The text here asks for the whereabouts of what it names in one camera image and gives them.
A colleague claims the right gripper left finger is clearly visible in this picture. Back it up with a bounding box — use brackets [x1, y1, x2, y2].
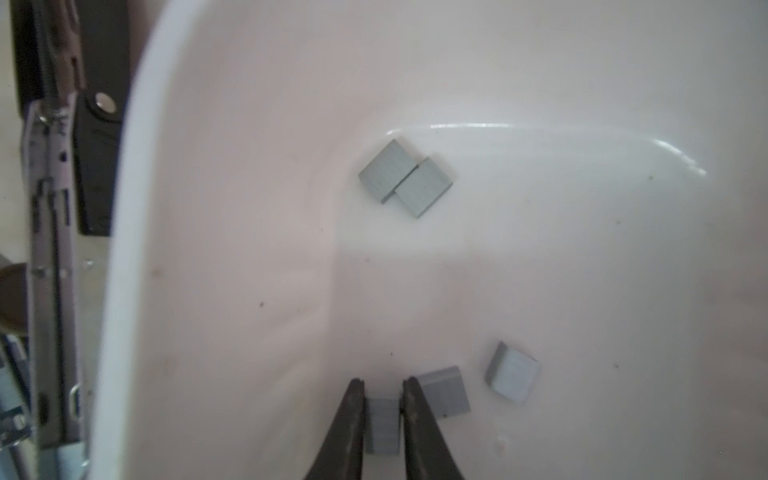
[304, 378, 366, 480]

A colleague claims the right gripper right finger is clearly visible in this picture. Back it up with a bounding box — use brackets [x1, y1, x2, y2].
[401, 377, 464, 480]

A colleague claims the grey staple strip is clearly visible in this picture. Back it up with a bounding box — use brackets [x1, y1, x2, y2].
[394, 157, 453, 218]
[417, 366, 471, 419]
[358, 140, 418, 204]
[484, 341, 541, 405]
[364, 398, 401, 456]

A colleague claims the white plastic bin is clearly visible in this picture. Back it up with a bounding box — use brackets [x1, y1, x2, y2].
[88, 1, 767, 479]

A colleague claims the black stapler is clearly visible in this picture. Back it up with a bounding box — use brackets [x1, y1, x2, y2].
[9, 1, 131, 449]

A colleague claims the blue mini stapler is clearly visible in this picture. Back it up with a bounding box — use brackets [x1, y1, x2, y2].
[1, 335, 36, 479]

